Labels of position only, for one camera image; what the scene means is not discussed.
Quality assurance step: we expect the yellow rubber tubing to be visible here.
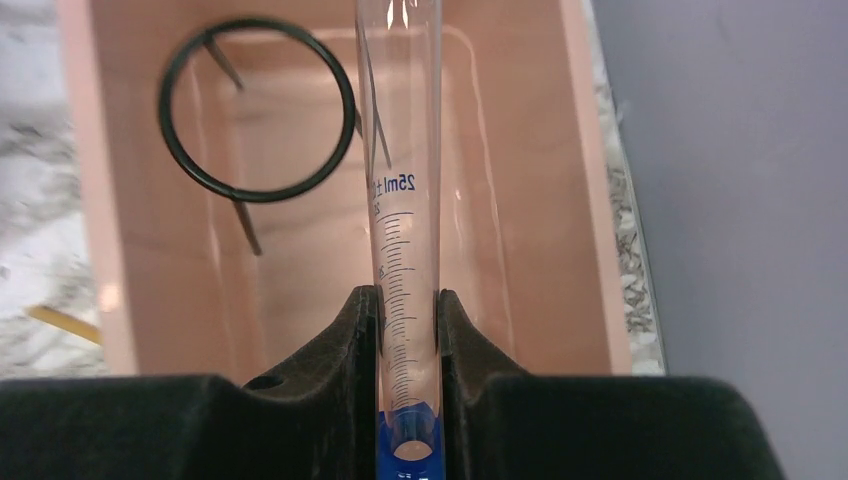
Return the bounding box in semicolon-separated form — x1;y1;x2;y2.
26;305;102;345

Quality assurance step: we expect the pink plastic bin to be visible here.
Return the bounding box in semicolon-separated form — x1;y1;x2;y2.
57;1;631;382

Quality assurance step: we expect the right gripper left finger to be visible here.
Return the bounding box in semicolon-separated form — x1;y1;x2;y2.
1;286;378;479

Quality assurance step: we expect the black metal ring support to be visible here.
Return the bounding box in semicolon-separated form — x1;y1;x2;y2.
157;17;365;257

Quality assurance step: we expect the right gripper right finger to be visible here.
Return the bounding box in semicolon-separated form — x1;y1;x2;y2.
438;290;784;479

